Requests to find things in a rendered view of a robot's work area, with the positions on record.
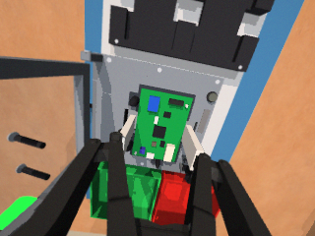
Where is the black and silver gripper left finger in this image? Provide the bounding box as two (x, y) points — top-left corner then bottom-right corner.
(11, 115), (137, 236)

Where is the green circuit board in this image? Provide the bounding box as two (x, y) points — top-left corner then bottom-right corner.
(132, 88), (193, 162)

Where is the green bin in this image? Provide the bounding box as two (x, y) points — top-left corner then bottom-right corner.
(91, 161), (161, 220)

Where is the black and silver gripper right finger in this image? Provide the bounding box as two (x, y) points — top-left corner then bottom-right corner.
(181, 125), (272, 236)

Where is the red open-top bin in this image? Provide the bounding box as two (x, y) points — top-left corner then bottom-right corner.
(152, 170), (220, 225)

